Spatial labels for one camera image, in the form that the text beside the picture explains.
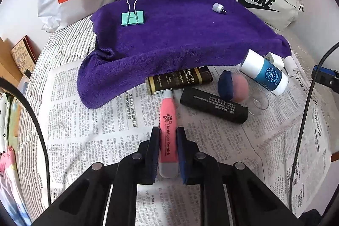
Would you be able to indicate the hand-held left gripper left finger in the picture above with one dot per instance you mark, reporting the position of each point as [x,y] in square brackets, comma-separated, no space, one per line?
[155,151]

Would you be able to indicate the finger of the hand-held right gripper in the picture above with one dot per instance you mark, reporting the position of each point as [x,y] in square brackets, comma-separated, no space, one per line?
[325,75]

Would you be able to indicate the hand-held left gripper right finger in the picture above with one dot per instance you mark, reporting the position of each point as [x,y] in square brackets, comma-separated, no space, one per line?
[181,151]

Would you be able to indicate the pink flashlight pen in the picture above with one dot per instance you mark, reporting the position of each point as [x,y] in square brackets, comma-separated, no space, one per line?
[167,120]

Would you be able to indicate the small white roll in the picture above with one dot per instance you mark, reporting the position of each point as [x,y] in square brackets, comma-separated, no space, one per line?
[291,65]

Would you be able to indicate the white charger plug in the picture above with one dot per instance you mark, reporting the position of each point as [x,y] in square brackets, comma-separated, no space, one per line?
[275,59]

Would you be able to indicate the black cylinder tube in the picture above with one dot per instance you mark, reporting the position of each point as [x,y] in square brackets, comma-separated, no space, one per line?
[212,104]

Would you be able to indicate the white bottle with blue label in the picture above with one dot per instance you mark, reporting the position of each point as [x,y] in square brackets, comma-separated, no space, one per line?
[267,73]

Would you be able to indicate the dark bottle with gold label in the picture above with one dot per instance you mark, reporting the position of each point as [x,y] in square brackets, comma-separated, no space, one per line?
[180,80]

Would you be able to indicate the clear plastic cup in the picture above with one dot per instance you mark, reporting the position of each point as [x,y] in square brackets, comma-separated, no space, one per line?
[258,106]

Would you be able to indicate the blue and pink makeup sponge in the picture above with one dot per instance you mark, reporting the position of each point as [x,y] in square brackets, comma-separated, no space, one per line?
[238,88]

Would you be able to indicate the newspaper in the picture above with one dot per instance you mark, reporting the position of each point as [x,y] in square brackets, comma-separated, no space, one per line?
[106,122]

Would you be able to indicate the purple towel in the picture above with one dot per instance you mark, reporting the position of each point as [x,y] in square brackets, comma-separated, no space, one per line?
[172,30]

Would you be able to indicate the small white cap with pin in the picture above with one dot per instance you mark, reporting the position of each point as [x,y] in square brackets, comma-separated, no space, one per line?
[217,7]

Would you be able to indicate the teal binder clip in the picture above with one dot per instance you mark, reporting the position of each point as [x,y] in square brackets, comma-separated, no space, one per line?
[132,18]

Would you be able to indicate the person's dark clothing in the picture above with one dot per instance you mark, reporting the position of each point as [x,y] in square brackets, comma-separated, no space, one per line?
[317,219]

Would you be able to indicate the pastel printed cloth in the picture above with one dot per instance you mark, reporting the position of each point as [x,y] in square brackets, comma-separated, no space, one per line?
[8,175]

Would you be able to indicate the printed brown box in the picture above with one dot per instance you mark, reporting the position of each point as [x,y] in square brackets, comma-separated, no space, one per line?
[25,54]

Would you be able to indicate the tan cardboard box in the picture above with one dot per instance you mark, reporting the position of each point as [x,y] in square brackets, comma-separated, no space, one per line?
[8,61]

